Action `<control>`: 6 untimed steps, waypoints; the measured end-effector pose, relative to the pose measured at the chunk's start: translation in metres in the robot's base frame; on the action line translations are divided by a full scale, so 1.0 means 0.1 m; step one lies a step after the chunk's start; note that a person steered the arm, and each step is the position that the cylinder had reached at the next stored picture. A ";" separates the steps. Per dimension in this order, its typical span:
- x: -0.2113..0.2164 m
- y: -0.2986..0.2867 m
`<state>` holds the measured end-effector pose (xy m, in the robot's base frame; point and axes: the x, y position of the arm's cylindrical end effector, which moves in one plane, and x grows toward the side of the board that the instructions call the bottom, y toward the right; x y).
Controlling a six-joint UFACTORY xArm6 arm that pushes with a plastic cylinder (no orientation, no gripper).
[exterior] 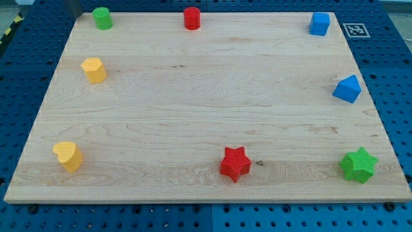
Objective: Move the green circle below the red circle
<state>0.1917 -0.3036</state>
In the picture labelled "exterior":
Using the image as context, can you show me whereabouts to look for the green cylinder block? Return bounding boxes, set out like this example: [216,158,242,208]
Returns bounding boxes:
[92,7,113,30]

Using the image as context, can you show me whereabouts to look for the blue cube block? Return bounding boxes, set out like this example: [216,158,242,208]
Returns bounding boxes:
[309,12,330,36]

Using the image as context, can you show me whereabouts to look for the yellow heart block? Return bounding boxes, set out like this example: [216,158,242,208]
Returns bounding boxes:
[52,141,84,173]

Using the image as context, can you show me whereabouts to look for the green star block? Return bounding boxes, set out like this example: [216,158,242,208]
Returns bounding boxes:
[339,147,379,184]

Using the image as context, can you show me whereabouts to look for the red cylinder block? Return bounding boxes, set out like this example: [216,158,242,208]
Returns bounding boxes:
[183,6,201,30]

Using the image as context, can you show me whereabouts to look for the light wooden board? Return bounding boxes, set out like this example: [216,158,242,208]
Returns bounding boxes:
[5,12,411,204]

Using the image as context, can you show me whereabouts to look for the red star block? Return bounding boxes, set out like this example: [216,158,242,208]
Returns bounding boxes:
[220,146,252,183]

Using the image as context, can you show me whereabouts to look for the white fiducial marker tag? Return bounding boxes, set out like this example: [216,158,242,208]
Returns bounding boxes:
[343,23,370,38]

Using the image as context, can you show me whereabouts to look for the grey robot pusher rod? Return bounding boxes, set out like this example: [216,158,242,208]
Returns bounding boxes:
[63,0,83,18]

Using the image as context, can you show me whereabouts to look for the yellow hexagon block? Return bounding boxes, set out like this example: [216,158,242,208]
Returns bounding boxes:
[80,57,108,84]

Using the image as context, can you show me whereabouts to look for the blue pentagon block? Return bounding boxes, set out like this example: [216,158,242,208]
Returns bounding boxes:
[332,75,362,103]

